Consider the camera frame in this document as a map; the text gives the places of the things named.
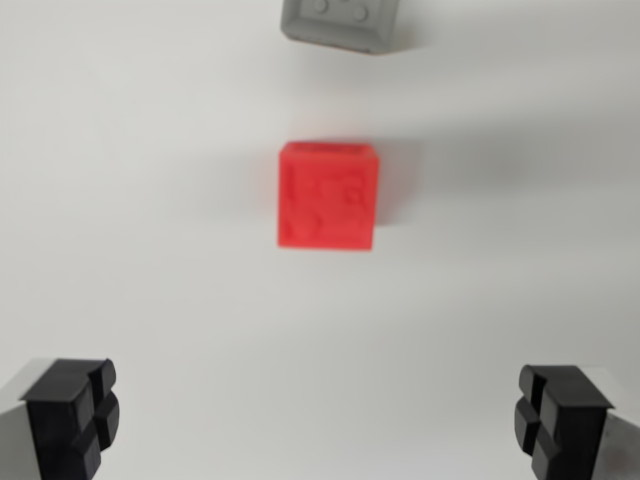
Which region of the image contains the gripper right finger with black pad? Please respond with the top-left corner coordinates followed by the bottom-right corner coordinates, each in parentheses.
top-left (513, 364), bottom-right (640, 480)

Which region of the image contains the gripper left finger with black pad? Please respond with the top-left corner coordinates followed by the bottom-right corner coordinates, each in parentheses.
top-left (0, 356), bottom-right (121, 480)

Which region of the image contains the red studded cube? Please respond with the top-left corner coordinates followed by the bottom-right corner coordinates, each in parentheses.
top-left (276, 140), bottom-right (382, 252)

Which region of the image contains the grey studded cube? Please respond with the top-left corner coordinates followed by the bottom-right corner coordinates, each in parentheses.
top-left (279, 0), bottom-right (416, 56)

